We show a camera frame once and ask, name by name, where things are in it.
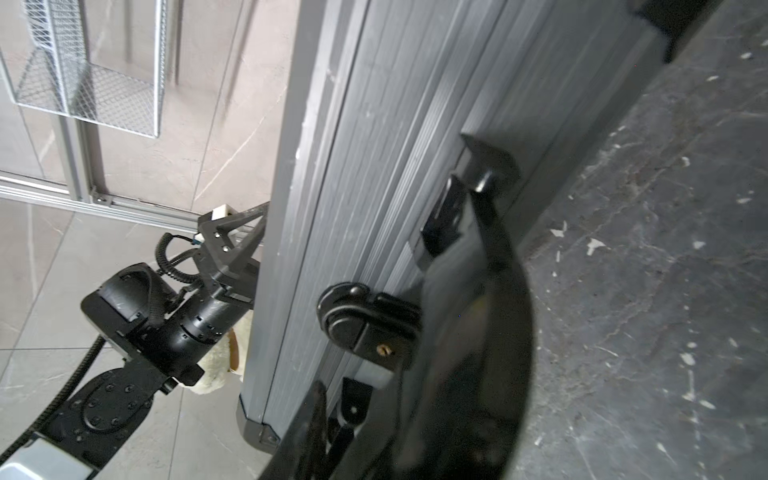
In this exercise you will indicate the white wire mesh basket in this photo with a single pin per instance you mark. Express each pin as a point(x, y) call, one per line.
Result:
point(58, 76)

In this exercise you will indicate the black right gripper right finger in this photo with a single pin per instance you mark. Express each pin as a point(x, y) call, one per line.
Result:
point(457, 411)

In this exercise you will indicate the white fluffy plush sheep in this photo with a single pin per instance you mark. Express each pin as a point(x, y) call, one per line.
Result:
point(227, 359)

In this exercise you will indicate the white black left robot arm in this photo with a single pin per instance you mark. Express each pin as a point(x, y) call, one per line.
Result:
point(183, 321)

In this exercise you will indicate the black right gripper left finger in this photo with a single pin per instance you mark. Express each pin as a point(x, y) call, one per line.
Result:
point(301, 452)

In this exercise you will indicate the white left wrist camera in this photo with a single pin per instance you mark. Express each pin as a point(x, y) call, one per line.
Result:
point(222, 211)

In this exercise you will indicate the grey aluminium poker case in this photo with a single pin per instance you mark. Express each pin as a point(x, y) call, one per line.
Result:
point(380, 96)

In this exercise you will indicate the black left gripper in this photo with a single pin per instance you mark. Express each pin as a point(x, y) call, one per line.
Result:
point(225, 258)

